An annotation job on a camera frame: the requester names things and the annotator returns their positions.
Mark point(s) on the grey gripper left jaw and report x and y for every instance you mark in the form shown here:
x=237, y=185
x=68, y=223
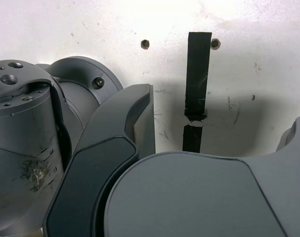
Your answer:
x=98, y=158

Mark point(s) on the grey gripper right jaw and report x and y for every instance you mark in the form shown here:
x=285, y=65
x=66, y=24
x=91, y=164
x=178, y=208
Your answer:
x=189, y=197

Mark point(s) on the black tape strip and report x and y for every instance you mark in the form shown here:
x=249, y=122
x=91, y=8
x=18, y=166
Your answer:
x=198, y=74

